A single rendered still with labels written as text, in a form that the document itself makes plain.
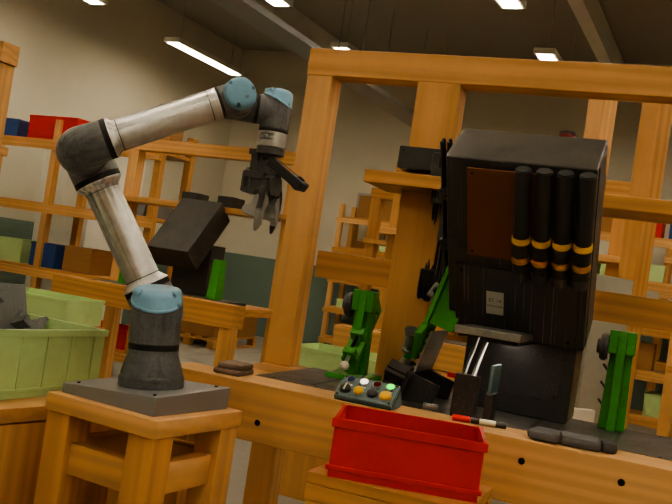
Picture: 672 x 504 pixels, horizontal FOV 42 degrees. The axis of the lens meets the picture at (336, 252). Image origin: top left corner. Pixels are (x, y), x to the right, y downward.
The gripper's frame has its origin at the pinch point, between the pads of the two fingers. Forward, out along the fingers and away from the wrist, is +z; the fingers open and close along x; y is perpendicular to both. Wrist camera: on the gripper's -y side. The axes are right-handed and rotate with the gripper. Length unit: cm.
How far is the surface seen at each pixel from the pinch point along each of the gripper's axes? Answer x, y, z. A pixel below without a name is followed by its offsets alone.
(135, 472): 39, 2, 56
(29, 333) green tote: 25, 47, 34
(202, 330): -780, 446, 110
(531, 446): -5, -72, 41
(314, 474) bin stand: 30, -34, 50
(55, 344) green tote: 15, 47, 37
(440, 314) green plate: -29, -41, 15
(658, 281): -718, -83, -28
